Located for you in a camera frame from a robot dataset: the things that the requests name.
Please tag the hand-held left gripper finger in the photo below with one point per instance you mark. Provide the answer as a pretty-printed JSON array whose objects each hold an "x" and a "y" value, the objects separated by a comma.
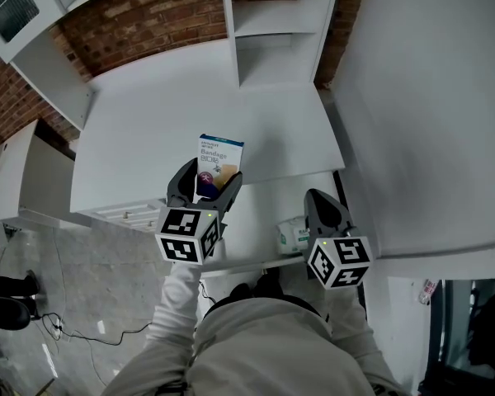
[
  {"x": 229, "y": 196},
  {"x": 181, "y": 184}
]

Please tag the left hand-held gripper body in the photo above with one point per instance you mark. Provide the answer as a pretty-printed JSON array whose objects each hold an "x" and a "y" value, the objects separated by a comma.
[{"x": 185, "y": 235}]

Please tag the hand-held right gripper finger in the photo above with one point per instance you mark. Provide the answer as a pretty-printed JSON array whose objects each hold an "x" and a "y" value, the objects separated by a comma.
[
  {"x": 341, "y": 217},
  {"x": 311, "y": 217}
]

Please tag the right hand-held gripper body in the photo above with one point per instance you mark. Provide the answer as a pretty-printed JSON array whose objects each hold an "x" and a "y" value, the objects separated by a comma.
[{"x": 340, "y": 260}]

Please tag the white and blue bandage box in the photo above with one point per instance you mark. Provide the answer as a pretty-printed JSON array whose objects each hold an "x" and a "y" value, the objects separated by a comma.
[{"x": 218, "y": 155}]

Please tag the person's right forearm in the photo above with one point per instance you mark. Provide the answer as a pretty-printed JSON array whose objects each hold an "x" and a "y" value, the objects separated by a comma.
[{"x": 350, "y": 316}]

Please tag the person's left forearm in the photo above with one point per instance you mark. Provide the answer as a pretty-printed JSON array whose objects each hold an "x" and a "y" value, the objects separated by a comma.
[{"x": 181, "y": 299}]

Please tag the small white desk drawer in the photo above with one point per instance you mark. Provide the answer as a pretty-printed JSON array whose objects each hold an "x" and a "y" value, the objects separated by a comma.
[
  {"x": 123, "y": 210},
  {"x": 146, "y": 222}
]

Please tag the white wet wipes pack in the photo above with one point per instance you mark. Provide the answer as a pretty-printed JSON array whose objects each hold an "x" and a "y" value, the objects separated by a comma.
[{"x": 290, "y": 237}]

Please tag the white desk with hutch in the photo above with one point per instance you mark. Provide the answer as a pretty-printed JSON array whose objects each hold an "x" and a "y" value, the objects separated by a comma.
[{"x": 156, "y": 130}]

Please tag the person's right black shoe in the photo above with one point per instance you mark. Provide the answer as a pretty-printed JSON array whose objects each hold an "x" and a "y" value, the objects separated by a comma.
[{"x": 268, "y": 287}]

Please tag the person's black shoe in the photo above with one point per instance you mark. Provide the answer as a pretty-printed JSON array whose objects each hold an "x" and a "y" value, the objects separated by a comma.
[
  {"x": 268, "y": 287},
  {"x": 241, "y": 292}
]

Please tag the person's left black shoe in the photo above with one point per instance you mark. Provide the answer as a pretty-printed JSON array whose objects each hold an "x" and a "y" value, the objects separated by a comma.
[{"x": 241, "y": 292}]

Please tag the clear plastic bottle red label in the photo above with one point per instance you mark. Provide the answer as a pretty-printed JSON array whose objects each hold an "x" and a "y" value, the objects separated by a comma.
[{"x": 427, "y": 291}]

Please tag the person's light sweater torso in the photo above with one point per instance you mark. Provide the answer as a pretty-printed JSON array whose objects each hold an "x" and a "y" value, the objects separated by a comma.
[{"x": 272, "y": 353}]

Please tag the white side shelf unit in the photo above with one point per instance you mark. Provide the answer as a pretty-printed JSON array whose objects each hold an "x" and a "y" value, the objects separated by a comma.
[{"x": 29, "y": 175}]

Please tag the white power strip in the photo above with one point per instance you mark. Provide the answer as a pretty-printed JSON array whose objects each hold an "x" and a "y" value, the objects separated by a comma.
[{"x": 57, "y": 329}]

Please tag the black round stool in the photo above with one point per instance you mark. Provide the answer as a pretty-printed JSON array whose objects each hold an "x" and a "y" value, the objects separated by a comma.
[{"x": 8, "y": 312}]

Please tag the dark window frame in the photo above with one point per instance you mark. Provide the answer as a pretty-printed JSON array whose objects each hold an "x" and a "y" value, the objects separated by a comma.
[{"x": 445, "y": 345}]

